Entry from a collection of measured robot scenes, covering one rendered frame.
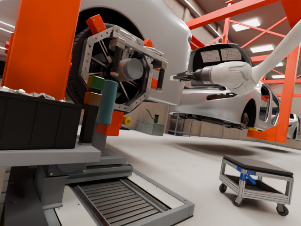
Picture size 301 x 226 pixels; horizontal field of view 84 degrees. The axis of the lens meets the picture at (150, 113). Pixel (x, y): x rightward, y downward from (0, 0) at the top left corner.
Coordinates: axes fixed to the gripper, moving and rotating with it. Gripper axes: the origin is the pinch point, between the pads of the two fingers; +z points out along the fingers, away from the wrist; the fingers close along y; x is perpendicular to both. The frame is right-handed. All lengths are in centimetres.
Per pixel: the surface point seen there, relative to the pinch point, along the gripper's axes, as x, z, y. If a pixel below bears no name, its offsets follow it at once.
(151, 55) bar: 12.5, 13.5, -10.4
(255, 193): -69, -33, 75
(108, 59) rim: 9, 43, -24
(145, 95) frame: -9.9, 32.3, 5.7
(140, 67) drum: 4.1, 18.1, -13.8
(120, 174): -72, 35, -3
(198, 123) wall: -14, 436, 739
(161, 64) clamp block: 8.8, 10.8, -2.5
